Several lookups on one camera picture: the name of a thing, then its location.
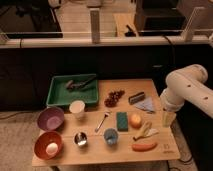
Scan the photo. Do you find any green sponge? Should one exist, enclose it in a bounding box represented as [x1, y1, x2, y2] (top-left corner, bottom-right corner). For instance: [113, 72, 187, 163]
[116, 112, 128, 131]

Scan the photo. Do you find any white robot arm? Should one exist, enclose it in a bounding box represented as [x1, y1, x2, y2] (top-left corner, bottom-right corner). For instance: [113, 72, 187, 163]
[160, 64, 213, 127]

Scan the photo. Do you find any grey tool in tray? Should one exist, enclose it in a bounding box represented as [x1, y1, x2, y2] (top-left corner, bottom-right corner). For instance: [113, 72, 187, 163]
[65, 77, 95, 90]

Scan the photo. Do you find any green plastic tray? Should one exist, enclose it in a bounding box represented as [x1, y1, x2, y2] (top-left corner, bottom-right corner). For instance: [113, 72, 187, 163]
[46, 73, 99, 107]

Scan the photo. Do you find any blue grey cloth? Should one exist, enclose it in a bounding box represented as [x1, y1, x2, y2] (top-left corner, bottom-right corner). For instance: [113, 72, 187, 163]
[134, 97, 155, 113]

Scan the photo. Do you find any orange peach fruit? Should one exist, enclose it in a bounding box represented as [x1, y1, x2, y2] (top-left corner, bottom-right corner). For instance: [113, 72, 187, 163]
[130, 114, 142, 128]

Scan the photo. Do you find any wooden table board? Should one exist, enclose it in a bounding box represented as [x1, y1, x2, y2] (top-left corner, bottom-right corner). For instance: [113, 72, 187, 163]
[32, 79, 180, 167]

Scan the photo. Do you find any orange sausage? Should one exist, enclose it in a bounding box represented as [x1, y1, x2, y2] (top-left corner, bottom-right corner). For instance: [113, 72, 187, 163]
[131, 142, 158, 152]

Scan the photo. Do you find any red grapes bunch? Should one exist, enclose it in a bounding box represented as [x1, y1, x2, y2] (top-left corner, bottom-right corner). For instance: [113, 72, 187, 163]
[104, 90, 125, 107]

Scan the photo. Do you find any blue cup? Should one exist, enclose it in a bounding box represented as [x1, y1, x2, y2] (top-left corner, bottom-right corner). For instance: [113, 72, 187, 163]
[104, 128, 118, 145]

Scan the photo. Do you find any metal spoon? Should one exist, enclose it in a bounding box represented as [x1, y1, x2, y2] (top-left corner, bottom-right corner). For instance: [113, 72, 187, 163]
[95, 112, 110, 133]

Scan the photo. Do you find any small metal cup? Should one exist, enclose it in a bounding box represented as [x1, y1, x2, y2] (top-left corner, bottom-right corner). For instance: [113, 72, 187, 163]
[74, 132, 87, 147]

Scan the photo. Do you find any white paper cup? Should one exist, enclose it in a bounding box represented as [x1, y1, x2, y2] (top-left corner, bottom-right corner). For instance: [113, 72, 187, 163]
[69, 100, 85, 119]

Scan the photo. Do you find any black box background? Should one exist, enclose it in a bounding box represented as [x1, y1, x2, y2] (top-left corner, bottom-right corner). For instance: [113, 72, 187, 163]
[134, 0, 185, 31]

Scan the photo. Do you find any purple bowl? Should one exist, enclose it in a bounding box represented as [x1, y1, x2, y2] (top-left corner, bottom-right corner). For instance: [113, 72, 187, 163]
[37, 107, 64, 131]

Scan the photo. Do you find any white egg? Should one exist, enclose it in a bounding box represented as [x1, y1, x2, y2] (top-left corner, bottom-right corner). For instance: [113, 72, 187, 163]
[46, 143, 58, 155]

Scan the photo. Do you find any red bowl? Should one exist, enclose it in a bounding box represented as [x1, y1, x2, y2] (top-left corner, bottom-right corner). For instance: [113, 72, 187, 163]
[34, 131, 62, 160]

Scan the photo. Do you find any white upright post right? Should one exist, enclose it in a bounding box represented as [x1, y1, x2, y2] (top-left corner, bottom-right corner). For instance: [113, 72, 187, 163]
[181, 7, 205, 42]

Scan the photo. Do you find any white upright post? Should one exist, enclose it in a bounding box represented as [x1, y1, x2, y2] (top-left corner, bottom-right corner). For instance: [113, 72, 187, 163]
[90, 8, 100, 44]
[181, 7, 205, 42]

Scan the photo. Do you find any white rail beam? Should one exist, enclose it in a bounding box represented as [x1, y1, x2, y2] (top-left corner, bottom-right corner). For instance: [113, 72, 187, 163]
[0, 35, 213, 49]

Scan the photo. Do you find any white upright post centre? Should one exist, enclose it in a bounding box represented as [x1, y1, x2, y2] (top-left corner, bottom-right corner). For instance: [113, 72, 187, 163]
[90, 8, 100, 44]

